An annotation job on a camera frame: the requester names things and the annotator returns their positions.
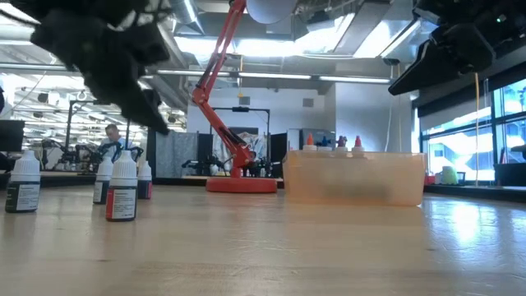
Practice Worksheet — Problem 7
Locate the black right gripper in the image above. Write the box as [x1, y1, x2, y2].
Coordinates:
[388, 0, 526, 97]

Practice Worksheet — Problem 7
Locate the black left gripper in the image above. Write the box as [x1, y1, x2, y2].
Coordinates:
[30, 7, 172, 134]

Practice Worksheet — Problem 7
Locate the small white-capped dropper bottle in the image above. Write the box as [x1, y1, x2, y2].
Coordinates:
[136, 160, 153, 201]
[92, 155, 114, 206]

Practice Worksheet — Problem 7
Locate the small red-label dropper bottle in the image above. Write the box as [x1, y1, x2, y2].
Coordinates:
[105, 150, 138, 223]

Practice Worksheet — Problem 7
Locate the red food colouring bottle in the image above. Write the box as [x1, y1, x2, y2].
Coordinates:
[302, 132, 318, 152]

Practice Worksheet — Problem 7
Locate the person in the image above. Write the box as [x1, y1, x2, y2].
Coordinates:
[98, 123, 127, 164]

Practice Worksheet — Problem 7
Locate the grey partition panel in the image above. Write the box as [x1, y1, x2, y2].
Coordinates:
[146, 130, 199, 179]

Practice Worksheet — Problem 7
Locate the green object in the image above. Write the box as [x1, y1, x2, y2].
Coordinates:
[441, 165, 459, 186]

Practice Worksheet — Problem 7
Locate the black monitor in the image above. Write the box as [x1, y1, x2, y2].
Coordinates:
[0, 119, 25, 152]

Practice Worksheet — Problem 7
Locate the red desk lamp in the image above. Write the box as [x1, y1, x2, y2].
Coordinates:
[191, 0, 298, 194]

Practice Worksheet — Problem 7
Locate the black chair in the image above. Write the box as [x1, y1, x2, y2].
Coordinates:
[492, 143, 526, 188]

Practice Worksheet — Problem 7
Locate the orange translucent plastic bin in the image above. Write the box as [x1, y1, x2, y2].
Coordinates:
[281, 149, 427, 207]

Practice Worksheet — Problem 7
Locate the long fluorescent light strip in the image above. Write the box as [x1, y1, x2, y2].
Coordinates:
[0, 61, 399, 86]

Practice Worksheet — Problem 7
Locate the grey cabinet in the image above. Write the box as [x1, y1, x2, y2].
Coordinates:
[286, 127, 337, 151]

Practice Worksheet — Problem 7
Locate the ribbed silver air duct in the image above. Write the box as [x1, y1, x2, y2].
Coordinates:
[155, 22, 192, 112]

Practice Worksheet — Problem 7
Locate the black frame with camera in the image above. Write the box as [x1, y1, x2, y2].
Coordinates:
[211, 106, 271, 165]

